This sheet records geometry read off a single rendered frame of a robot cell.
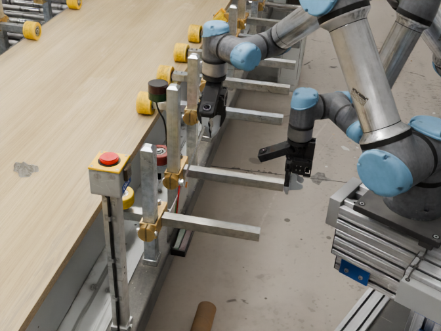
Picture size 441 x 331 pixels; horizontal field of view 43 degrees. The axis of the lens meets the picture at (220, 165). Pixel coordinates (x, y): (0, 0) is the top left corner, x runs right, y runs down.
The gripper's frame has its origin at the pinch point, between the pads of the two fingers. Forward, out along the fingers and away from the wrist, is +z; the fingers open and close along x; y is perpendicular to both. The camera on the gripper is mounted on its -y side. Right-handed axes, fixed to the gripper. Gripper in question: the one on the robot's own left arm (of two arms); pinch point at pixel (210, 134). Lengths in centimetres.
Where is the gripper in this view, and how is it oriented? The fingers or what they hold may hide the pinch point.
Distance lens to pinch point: 176.0
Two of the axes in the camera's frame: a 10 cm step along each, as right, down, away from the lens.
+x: -9.8, -1.4, 1.4
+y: 2.0, -5.3, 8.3
